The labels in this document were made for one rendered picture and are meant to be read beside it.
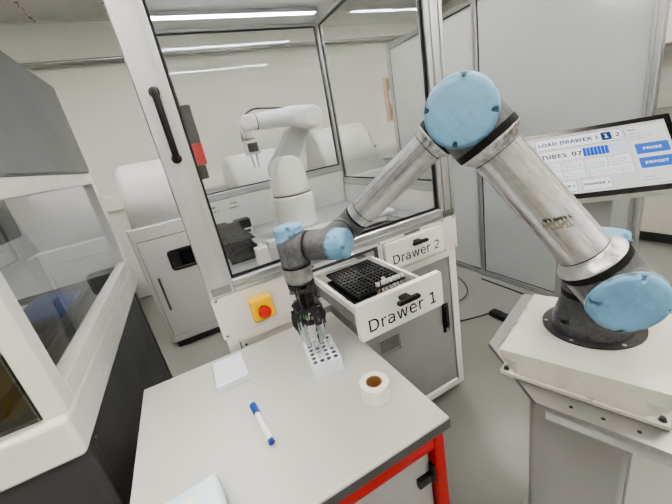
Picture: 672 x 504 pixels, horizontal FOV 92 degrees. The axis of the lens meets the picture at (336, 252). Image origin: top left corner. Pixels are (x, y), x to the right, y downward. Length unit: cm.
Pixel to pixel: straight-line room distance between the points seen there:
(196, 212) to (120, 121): 330
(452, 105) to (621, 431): 65
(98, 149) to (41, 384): 351
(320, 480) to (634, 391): 59
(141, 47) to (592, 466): 148
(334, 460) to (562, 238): 58
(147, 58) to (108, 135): 325
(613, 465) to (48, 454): 123
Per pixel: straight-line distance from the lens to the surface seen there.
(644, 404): 84
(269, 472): 77
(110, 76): 433
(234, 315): 111
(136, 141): 423
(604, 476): 111
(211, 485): 75
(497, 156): 62
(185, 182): 100
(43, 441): 97
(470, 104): 59
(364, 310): 86
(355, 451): 75
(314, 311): 85
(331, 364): 91
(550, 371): 85
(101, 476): 113
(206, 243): 103
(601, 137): 169
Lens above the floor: 134
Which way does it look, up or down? 19 degrees down
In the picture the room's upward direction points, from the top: 11 degrees counter-clockwise
